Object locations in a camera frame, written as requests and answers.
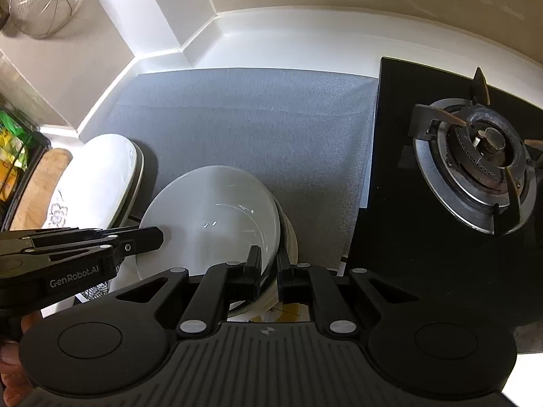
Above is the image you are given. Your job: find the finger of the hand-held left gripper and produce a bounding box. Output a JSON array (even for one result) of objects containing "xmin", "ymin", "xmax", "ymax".
[
  {"xmin": 33, "ymin": 239, "xmax": 137, "ymax": 264},
  {"xmin": 25, "ymin": 226, "xmax": 165, "ymax": 250}
]

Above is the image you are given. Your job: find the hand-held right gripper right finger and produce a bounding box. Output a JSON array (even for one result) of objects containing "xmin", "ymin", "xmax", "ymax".
[{"xmin": 276, "ymin": 247, "xmax": 423, "ymax": 340}]

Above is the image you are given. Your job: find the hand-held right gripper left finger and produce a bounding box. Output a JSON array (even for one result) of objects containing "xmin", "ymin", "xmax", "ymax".
[{"xmin": 112, "ymin": 244, "xmax": 263, "ymax": 340}]

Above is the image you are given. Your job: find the blue patterned white bowl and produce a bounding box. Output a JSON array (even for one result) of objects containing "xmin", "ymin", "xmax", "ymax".
[{"xmin": 138, "ymin": 164, "xmax": 281, "ymax": 307}]

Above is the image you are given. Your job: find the person's left hand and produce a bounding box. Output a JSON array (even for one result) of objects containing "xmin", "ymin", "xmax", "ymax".
[{"xmin": 0, "ymin": 310, "xmax": 44, "ymax": 403}]

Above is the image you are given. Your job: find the wooden cutting board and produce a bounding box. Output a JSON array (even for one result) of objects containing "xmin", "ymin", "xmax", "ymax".
[{"xmin": 9, "ymin": 148, "xmax": 74, "ymax": 231}]

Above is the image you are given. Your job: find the black glass gas stove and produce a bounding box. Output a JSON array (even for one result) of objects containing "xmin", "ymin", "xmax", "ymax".
[{"xmin": 339, "ymin": 56, "xmax": 543, "ymax": 356}]

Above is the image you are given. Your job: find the yellow packet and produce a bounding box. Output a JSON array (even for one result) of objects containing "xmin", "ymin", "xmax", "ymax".
[{"xmin": 0, "ymin": 136, "xmax": 31, "ymax": 203}]

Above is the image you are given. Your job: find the black basket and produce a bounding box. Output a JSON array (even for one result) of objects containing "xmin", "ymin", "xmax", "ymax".
[{"xmin": 0, "ymin": 108, "xmax": 53, "ymax": 232}]

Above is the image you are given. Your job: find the grey fabric mat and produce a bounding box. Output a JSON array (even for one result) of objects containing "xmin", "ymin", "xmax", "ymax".
[{"xmin": 104, "ymin": 68, "xmax": 379, "ymax": 273}]

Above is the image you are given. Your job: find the green packet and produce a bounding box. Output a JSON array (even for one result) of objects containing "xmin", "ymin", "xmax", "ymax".
[{"xmin": 0, "ymin": 110, "xmax": 27, "ymax": 141}]

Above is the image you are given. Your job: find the gas burner with pan support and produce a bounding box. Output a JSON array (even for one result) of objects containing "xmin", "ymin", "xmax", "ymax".
[{"xmin": 408, "ymin": 67, "xmax": 543, "ymax": 237}]

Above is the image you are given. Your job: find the metal mesh strainer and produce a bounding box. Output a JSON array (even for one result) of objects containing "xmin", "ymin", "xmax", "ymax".
[{"xmin": 7, "ymin": 0, "xmax": 82, "ymax": 39}]

